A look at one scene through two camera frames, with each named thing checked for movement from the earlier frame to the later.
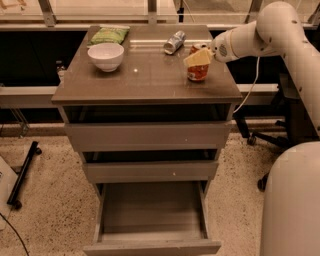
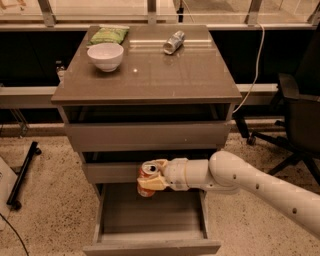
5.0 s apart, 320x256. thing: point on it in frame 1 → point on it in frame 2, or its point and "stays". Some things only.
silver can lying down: [174, 42] stays
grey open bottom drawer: [151, 218] stays
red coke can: [198, 72] → [148, 169]
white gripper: [220, 47] → [175, 174]
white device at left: [8, 180] stays
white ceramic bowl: [106, 56] stays
